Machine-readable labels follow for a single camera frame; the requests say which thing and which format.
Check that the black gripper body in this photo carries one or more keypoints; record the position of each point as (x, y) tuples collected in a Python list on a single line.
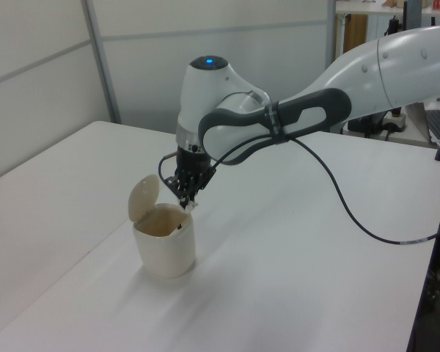
[(190, 159)]

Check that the small white lidded bin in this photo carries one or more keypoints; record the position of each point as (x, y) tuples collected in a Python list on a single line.
[(165, 249)]

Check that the black stand pole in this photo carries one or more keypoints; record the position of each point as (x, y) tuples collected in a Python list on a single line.
[(434, 278)]

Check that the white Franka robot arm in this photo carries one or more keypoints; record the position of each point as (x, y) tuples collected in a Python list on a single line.
[(352, 77)]

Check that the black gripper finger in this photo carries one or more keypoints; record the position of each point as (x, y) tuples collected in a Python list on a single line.
[(202, 179), (179, 185)]

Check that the white paper ball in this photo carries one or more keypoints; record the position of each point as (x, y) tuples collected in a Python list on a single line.
[(193, 206)]

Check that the wooden cabinet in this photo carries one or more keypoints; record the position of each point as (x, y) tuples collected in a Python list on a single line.
[(355, 33)]

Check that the open laptop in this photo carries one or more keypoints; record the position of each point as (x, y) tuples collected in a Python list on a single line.
[(434, 122)]

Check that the grey partition post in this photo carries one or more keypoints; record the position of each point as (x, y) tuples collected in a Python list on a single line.
[(335, 33)]

